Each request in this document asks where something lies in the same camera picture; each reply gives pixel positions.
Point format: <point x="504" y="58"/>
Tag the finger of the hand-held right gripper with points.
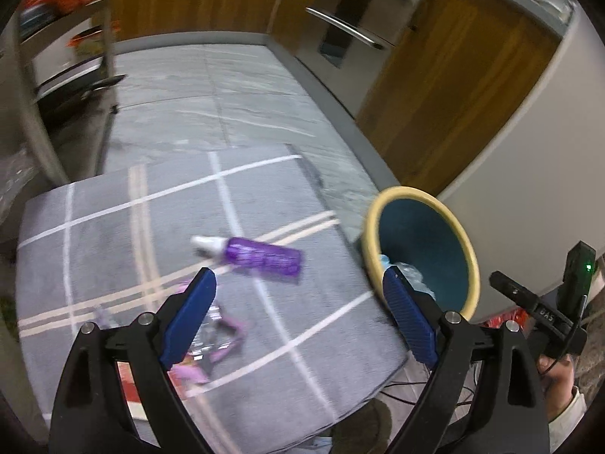
<point x="513" y="291"/>

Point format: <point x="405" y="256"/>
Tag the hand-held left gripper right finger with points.
<point x="409" y="317"/>

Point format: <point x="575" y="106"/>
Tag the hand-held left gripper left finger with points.
<point x="189" y="317"/>

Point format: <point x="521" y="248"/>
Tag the pink foil wrapper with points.
<point x="227" y="335"/>

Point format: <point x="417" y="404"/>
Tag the teal bin with yellow rim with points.
<point x="425" y="231"/>

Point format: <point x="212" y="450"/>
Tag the person's right forearm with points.
<point x="567" y="409"/>

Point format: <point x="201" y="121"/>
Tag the person's right hand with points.
<point x="560" y="378"/>

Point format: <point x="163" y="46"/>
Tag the red packet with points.
<point x="519" y="316"/>

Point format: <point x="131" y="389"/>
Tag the clear plastic wrapper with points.
<point x="416" y="279"/>

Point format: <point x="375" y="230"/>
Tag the purple bottle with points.
<point x="264" y="255"/>

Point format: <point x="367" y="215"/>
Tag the grey rug with pale lines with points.
<point x="104" y="255"/>

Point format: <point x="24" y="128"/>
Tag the wooden cabinet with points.
<point x="449" y="80"/>
<point x="189" y="0"/>

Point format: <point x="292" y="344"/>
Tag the clear plastic bag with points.
<point x="14" y="179"/>

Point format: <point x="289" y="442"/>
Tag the metal shelf rack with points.
<point x="42" y="142"/>

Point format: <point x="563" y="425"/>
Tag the black flat device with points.
<point x="61" y="99"/>

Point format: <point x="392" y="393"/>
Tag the orange snack packet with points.
<point x="87" y="45"/>

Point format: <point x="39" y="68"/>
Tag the built-in oven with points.
<point x="349" y="4"/>

